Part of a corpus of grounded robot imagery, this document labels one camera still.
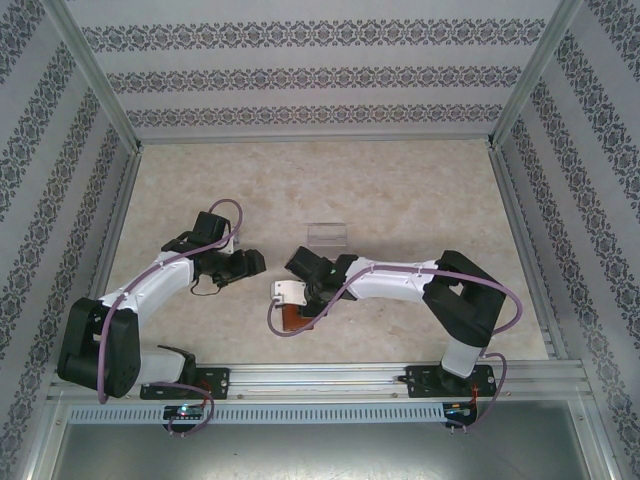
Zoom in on thin black cable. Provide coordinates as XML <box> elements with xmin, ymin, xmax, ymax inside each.
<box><xmin>190</xmin><ymin>274</ymin><xmax>228</xmax><ymax>298</ymax></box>

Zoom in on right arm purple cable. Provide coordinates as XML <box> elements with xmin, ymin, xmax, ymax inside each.
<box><xmin>268</xmin><ymin>263</ymin><xmax>524</xmax><ymax>434</ymax></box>

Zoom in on grey metal panel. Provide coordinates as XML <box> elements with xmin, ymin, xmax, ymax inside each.
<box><xmin>49</xmin><ymin>399</ymin><xmax>614</xmax><ymax>480</ymax></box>

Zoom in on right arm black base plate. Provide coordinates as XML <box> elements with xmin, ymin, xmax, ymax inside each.
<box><xmin>404</xmin><ymin>364</ymin><xmax>495</xmax><ymax>400</ymax></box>

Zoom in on aluminium upright frame post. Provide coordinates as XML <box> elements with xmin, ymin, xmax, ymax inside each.
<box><xmin>46</xmin><ymin>0</ymin><xmax>145</xmax><ymax>151</ymax></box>
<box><xmin>485</xmin><ymin>0</ymin><xmax>585</xmax><ymax>150</ymax></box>

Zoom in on white slotted cable duct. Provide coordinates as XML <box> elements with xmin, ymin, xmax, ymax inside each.
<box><xmin>67</xmin><ymin>402</ymin><xmax>447</xmax><ymax>425</ymax></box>

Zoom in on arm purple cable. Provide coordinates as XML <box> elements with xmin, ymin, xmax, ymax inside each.
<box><xmin>268</xmin><ymin>263</ymin><xmax>524</xmax><ymax>434</ymax></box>
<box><xmin>97</xmin><ymin>198</ymin><xmax>247</xmax><ymax>439</ymax></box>

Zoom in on brown leather card holder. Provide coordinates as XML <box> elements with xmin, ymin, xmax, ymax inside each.
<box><xmin>278</xmin><ymin>299</ymin><xmax>322</xmax><ymax>336</ymax></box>

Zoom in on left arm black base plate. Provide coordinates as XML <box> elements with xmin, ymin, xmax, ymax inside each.
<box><xmin>138</xmin><ymin>367</ymin><xmax>232</xmax><ymax>402</ymax></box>

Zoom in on aluminium mounting rail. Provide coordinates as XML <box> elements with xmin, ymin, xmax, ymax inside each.
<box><xmin>48</xmin><ymin>360</ymin><xmax>587</xmax><ymax>401</ymax></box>

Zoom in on clear acrylic card stand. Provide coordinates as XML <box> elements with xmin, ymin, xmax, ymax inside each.
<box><xmin>304</xmin><ymin>221</ymin><xmax>351</xmax><ymax>250</ymax></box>

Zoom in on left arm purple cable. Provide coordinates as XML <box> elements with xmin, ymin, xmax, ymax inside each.
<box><xmin>97</xmin><ymin>198</ymin><xmax>247</xmax><ymax>439</ymax></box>

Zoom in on aluminium table side rail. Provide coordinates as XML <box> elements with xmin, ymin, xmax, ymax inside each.
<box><xmin>69</xmin><ymin>142</ymin><xmax>146</xmax><ymax>369</ymax></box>
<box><xmin>487</xmin><ymin>142</ymin><xmax>571</xmax><ymax>361</ymax></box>

